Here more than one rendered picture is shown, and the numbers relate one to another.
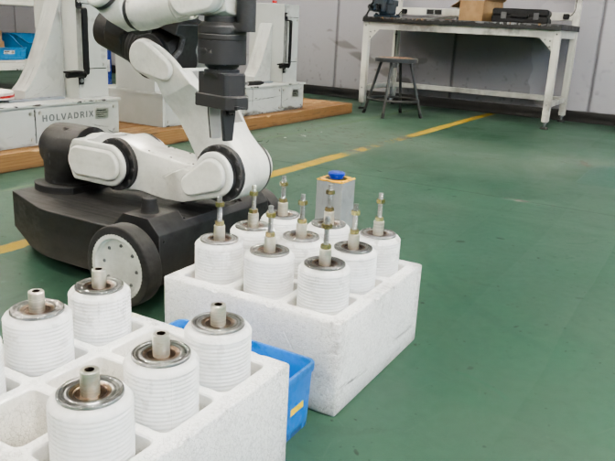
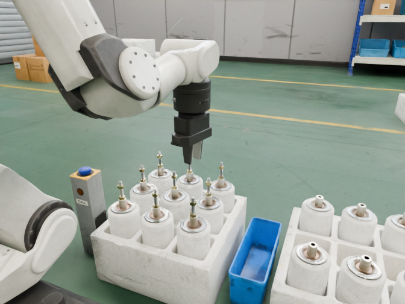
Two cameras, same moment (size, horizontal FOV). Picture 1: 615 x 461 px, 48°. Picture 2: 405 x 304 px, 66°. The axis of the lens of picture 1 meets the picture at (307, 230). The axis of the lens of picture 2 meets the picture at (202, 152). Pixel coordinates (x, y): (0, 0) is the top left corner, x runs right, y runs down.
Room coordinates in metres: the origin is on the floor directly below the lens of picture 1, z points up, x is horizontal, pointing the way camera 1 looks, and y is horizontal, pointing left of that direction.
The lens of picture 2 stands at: (1.36, 0.89, 0.79)
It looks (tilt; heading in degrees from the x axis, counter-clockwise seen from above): 24 degrees down; 263
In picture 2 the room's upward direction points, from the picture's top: straight up
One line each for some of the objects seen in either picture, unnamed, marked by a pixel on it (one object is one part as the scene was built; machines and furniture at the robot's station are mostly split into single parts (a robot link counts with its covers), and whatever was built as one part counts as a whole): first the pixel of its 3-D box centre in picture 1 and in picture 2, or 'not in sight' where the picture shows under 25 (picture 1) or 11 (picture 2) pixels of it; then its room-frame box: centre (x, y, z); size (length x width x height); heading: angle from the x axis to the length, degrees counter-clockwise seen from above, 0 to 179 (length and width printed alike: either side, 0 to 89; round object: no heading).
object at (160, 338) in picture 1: (161, 345); (361, 209); (0.80, 0.18, 0.26); 0.02 x 0.02 x 0.03
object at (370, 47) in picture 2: not in sight; (373, 47); (-1.65, -3.50, 0.36); 0.50 x 0.38 x 0.21; 61
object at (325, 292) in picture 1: (321, 310); (220, 207); (1.18, -0.03, 0.16); 0.10 x 0.10 x 0.18
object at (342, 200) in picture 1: (331, 241); (91, 213); (1.63, -0.06, 0.16); 0.07 x 0.07 x 0.31; 61
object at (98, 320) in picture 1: (101, 338); (306, 281); (1.02, 0.33, 0.16); 0.10 x 0.10 x 0.18
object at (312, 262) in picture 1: (324, 263); (220, 185); (1.18, -0.03, 0.25); 0.08 x 0.08 x 0.01
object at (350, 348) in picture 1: (297, 309); (176, 235); (1.34, 0.01, 0.09); 0.39 x 0.39 x 0.18; 61
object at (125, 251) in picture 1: (124, 264); not in sight; (1.53, 0.43, 0.10); 0.20 x 0.05 x 0.20; 60
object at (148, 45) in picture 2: not in sight; (131, 49); (1.71, -2.79, 0.45); 0.39 x 0.39 x 0.18; 61
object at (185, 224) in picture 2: (219, 239); (193, 224); (1.30, 0.17, 0.25); 0.08 x 0.08 x 0.01
